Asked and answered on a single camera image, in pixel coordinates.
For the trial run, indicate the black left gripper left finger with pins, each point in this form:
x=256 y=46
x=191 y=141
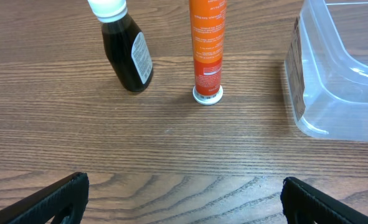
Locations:
x=64 y=201

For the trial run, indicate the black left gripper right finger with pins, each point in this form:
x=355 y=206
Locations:
x=304 y=204

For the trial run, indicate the clear plastic container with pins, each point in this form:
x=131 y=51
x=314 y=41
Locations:
x=327 y=69

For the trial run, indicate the dark syrup bottle white cap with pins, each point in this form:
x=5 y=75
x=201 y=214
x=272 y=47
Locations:
x=124 y=44

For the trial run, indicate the orange tablet tube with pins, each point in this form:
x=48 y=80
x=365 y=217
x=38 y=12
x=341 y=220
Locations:
x=207 y=19

